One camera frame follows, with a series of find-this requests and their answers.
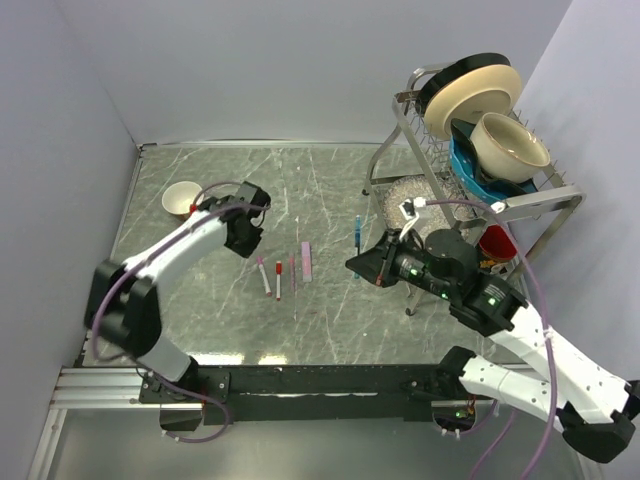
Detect metal dish rack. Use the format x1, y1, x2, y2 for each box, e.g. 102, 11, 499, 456
361, 63, 587, 316

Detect pink thin pen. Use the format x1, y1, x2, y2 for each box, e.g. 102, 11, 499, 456
288, 255, 296, 293

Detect aluminium frame rail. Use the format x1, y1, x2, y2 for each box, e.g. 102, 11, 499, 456
49, 364, 151, 409

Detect black base bar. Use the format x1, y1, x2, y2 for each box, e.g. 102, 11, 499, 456
139, 363, 496, 431

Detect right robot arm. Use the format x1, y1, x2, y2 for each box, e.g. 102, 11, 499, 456
345, 229, 639, 464

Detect blue dotted bowl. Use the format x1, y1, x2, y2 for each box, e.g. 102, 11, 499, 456
449, 135, 537, 204

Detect red black mug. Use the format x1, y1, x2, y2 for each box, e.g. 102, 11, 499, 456
476, 225, 517, 273

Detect blue pen refill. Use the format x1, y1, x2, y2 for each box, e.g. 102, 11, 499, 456
353, 215, 361, 279

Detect small white bowl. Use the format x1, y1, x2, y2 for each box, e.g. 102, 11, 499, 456
161, 181, 202, 220

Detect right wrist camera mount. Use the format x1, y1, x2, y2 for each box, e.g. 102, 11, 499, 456
399, 197, 430, 241

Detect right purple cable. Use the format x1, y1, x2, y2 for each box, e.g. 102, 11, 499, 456
424, 198, 559, 480

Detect black plate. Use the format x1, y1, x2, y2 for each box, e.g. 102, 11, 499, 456
415, 52, 511, 115

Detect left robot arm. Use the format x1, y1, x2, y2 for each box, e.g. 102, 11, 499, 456
84, 181, 271, 402

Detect pink highlighter pen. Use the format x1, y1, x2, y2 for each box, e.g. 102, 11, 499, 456
301, 241, 313, 283

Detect cream ceramic bowl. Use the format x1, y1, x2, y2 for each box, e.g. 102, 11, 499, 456
471, 112, 551, 184

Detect large cream plate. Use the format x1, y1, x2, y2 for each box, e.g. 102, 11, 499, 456
423, 65, 523, 140

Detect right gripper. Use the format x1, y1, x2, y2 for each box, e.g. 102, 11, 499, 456
345, 227, 455, 300

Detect speckled glass plate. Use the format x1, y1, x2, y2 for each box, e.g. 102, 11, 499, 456
380, 175, 450, 238

